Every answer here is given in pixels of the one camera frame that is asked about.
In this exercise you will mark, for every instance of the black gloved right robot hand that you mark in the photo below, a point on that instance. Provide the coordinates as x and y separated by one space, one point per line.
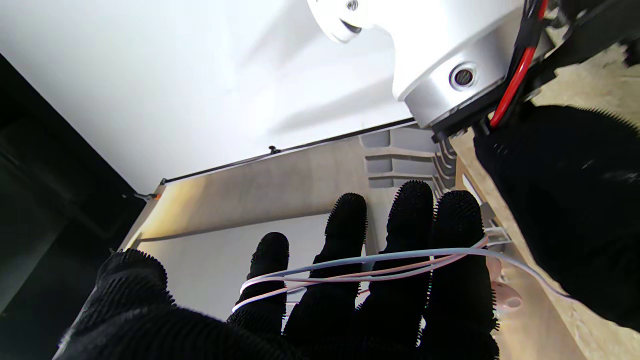
580 200

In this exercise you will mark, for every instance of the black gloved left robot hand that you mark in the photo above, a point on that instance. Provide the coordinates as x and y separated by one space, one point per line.
150 330

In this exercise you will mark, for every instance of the printed conference room backdrop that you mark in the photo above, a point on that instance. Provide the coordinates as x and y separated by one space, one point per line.
260 190

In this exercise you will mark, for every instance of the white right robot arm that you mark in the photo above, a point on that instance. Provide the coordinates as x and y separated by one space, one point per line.
430 45

